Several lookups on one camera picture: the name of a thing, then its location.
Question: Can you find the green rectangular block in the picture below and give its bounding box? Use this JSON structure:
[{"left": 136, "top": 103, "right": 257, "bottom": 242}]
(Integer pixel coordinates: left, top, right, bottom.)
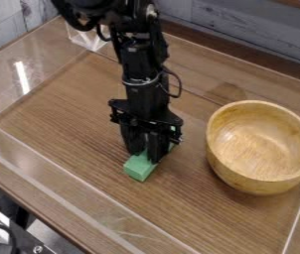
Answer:
[{"left": 121, "top": 125, "right": 178, "bottom": 183}]

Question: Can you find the clear acrylic tray wall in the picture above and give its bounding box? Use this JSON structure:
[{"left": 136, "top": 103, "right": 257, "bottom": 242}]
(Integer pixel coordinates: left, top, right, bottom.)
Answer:
[{"left": 0, "top": 19, "right": 300, "bottom": 254}]

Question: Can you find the black metal clamp base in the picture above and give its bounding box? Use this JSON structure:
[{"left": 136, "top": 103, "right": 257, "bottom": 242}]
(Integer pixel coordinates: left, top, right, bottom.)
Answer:
[{"left": 9, "top": 221, "right": 57, "bottom": 254}]

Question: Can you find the brown wooden bowl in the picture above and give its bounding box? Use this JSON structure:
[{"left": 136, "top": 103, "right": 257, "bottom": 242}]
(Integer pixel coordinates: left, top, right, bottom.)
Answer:
[{"left": 206, "top": 100, "right": 300, "bottom": 195}]

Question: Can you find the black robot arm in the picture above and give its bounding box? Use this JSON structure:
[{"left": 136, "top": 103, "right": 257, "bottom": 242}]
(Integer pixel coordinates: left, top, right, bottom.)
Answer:
[{"left": 50, "top": 0, "right": 183, "bottom": 163}]

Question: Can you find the black cable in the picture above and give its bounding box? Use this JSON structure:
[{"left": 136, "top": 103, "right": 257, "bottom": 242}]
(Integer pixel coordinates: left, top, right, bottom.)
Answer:
[{"left": 0, "top": 221, "right": 26, "bottom": 254}]

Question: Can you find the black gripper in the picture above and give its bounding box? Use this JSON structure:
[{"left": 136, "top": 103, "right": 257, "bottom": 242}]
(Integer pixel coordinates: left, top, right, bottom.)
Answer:
[{"left": 107, "top": 77, "right": 183, "bottom": 164}]

